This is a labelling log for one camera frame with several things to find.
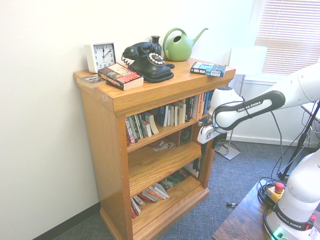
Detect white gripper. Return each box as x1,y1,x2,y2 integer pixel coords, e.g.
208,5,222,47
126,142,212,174
197,124,220,157

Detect blue Darwin's Radio paperback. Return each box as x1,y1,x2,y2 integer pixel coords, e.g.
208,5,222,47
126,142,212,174
190,61,227,78

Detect black white cover book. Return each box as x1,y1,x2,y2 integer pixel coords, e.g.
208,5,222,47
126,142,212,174
189,157,202,180

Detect orange spine book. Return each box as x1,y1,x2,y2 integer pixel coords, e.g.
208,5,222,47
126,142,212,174
197,94,204,120

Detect black spine book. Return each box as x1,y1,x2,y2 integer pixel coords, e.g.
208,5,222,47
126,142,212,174
186,97,195,123

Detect blue spine book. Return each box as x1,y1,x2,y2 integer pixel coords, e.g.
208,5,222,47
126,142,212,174
202,91,213,116

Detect cream spine book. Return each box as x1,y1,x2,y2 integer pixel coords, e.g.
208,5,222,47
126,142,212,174
176,101,187,125

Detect dark green cover book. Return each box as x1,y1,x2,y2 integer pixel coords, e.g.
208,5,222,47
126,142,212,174
159,172,191,192

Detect teal black cover book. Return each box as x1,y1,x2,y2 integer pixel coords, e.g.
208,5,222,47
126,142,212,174
159,106,170,127

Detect green white spine book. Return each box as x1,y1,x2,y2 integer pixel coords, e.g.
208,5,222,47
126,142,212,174
132,114,147,141

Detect thin red spine book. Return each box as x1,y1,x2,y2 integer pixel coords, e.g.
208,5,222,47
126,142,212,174
130,197,141,219

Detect red black paperback book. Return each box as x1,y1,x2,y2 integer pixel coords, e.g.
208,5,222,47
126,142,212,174
97,62,145,91

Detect small dark paperback book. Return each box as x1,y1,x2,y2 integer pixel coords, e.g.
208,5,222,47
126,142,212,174
76,73,106,89

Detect wooden box with speaker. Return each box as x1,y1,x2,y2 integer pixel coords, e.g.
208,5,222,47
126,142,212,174
166,124,194,148

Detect white paper photos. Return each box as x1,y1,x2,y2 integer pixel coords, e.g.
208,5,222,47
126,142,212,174
149,141,177,152

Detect white leaning paperback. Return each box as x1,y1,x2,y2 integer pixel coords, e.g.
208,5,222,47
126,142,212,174
147,113,160,137

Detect red emergency stop button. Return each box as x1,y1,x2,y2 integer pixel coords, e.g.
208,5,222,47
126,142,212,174
266,181,286,203

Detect white shade floor lamp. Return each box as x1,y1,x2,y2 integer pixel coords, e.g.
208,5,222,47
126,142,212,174
215,46,268,161

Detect black rotary telephone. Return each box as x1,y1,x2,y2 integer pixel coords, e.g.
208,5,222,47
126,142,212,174
121,41,176,84

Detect green plastic watering can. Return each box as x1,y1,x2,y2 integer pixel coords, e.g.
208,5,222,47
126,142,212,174
162,27,209,62

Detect wooden bookshelf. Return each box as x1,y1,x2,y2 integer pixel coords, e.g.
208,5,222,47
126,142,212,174
72,58,237,240

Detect brown wooden desk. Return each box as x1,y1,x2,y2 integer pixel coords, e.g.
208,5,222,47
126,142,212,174
301,102,320,123

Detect black glossy vase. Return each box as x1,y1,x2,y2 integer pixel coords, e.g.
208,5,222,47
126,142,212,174
150,35,162,55

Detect white window blinds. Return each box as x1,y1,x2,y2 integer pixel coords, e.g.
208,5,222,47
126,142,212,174
254,0,320,76

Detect white square clock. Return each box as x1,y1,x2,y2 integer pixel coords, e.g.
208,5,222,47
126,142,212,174
84,41,117,74

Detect black cable bundle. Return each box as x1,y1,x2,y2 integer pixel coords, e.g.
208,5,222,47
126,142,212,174
257,177,278,208

